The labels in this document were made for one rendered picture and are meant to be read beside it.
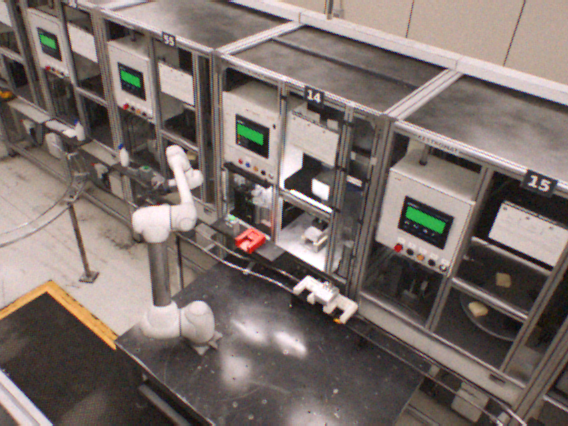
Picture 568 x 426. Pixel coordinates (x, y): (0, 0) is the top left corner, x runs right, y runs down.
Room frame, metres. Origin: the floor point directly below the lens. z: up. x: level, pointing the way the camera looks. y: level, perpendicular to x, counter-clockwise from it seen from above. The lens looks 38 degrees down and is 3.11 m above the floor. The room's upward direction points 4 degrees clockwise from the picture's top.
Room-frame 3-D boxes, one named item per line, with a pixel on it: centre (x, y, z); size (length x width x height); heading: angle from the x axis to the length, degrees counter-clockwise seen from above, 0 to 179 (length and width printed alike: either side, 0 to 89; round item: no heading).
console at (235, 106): (2.67, 0.19, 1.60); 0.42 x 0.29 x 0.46; 55
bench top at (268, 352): (1.77, 0.03, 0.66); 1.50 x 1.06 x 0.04; 55
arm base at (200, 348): (1.83, 0.43, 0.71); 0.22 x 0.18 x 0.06; 55
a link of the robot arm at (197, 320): (1.84, 0.46, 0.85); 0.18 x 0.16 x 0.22; 101
